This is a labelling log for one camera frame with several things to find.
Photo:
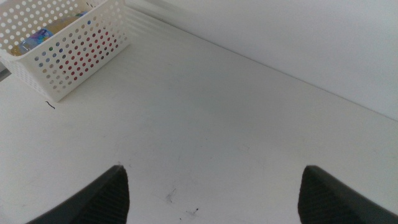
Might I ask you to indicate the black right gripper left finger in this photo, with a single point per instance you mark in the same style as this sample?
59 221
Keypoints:
99 199

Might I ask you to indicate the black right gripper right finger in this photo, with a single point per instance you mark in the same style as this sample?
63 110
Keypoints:
329 199

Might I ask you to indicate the red cola can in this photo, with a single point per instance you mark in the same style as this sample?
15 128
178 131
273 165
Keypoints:
96 40

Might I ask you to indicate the yellow tea bottle white cap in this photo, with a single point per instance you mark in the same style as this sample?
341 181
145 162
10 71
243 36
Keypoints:
62 23

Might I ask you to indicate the white perforated plastic basket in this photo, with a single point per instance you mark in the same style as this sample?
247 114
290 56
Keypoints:
54 91

